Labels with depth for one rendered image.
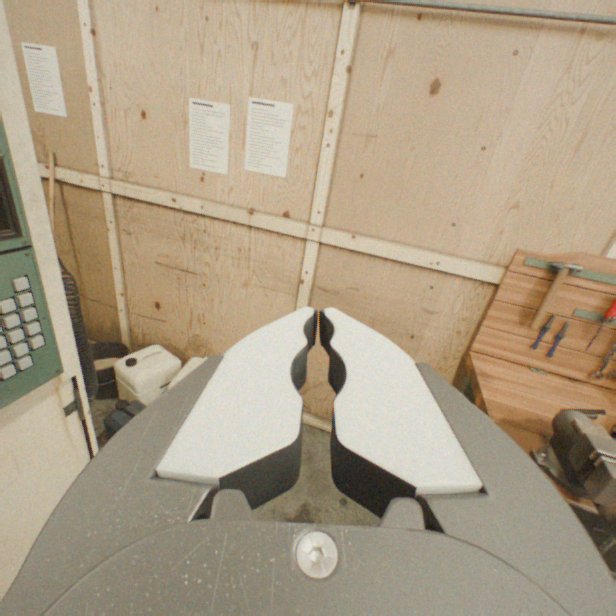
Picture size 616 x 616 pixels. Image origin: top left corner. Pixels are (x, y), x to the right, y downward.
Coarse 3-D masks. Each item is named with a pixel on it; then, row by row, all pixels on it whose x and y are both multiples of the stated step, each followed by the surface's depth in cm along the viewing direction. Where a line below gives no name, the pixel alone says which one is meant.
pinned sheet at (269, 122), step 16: (256, 112) 143; (272, 112) 141; (288, 112) 140; (256, 128) 146; (272, 128) 144; (288, 128) 142; (256, 144) 149; (272, 144) 147; (288, 144) 145; (256, 160) 152; (272, 160) 150
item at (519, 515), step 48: (432, 384) 9; (480, 432) 7; (480, 480) 6; (528, 480) 6; (432, 528) 6; (480, 528) 5; (528, 528) 5; (576, 528) 5; (528, 576) 5; (576, 576) 5
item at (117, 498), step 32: (192, 384) 8; (160, 416) 7; (128, 448) 7; (160, 448) 7; (96, 480) 6; (128, 480) 6; (160, 480) 6; (64, 512) 5; (96, 512) 5; (128, 512) 5; (160, 512) 5; (192, 512) 6; (64, 544) 5; (96, 544) 5; (32, 576) 5; (64, 576) 5; (0, 608) 4; (32, 608) 4
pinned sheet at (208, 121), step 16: (192, 112) 151; (208, 112) 149; (224, 112) 147; (192, 128) 154; (208, 128) 152; (224, 128) 150; (192, 144) 157; (208, 144) 155; (224, 144) 153; (192, 160) 160; (208, 160) 158; (224, 160) 156
